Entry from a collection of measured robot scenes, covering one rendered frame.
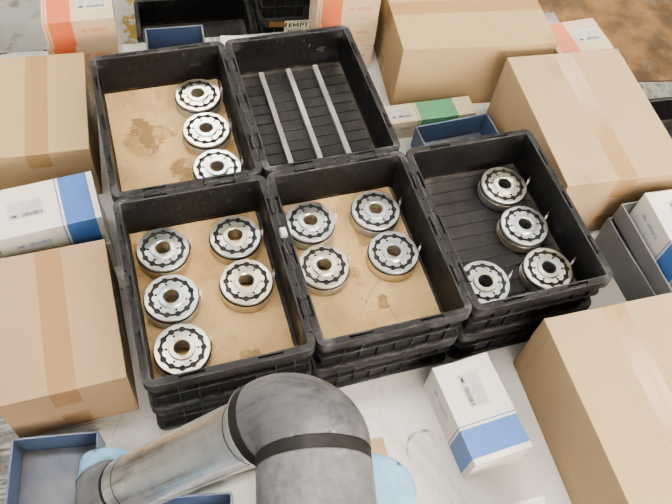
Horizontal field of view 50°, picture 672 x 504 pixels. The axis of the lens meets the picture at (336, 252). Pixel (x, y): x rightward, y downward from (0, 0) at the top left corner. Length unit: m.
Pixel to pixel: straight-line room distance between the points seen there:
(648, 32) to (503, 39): 1.86
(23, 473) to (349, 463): 0.89
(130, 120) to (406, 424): 0.90
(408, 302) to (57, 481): 0.73
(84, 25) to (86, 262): 0.62
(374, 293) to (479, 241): 0.27
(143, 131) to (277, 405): 1.06
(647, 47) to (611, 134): 1.87
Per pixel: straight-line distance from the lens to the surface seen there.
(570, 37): 2.06
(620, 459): 1.36
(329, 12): 1.89
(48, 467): 1.47
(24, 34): 3.28
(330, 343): 1.26
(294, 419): 0.70
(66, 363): 1.36
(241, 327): 1.38
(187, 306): 1.38
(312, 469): 0.68
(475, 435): 1.40
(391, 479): 1.11
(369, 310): 1.42
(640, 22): 3.74
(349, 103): 1.75
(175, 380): 1.24
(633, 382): 1.43
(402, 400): 1.49
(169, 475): 0.89
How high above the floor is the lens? 2.06
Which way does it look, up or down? 57 degrees down
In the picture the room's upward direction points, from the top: 10 degrees clockwise
